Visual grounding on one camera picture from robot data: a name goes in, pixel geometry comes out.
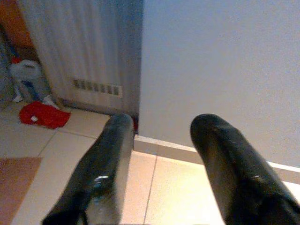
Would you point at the orange floor mat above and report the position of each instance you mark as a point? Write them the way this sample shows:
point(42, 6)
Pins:
point(14, 185)

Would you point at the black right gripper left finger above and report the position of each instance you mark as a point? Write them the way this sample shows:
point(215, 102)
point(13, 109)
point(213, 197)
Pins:
point(103, 164)

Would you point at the white ribbed door with vent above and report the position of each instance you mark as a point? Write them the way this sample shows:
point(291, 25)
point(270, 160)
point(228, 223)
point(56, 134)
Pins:
point(89, 47)

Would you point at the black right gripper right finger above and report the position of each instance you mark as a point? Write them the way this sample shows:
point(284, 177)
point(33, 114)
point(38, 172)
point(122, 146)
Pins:
point(234, 168)

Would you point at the red cloth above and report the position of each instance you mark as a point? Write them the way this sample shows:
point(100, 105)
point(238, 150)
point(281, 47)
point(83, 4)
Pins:
point(44, 116)

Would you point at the white plastic bag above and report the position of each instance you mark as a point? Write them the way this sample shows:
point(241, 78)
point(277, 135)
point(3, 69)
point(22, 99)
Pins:
point(24, 69)

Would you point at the orange wooden panel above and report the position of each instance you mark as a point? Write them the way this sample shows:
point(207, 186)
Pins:
point(14, 21)

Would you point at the white baseboard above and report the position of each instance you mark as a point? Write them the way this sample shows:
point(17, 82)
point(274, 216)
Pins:
point(168, 150)

